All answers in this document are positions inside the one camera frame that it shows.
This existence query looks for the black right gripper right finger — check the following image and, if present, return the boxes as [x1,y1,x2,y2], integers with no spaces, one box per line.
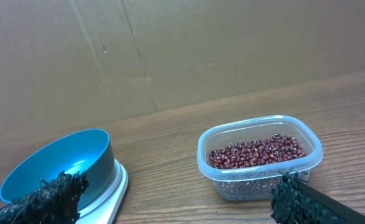
[270,172,365,224]

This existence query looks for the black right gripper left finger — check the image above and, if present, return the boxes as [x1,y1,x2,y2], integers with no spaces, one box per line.
[0,172,90,224]

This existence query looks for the white digital kitchen scale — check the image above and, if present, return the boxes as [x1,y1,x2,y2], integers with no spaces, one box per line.
[76,159,129,224]

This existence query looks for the teal blue bowl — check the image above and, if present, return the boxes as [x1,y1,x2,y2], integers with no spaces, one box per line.
[0,129,114,208]

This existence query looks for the red beans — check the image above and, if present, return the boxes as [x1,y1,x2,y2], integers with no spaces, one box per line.
[208,133,307,169]

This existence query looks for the clear plastic container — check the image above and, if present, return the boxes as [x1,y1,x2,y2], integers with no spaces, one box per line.
[197,115,324,201]

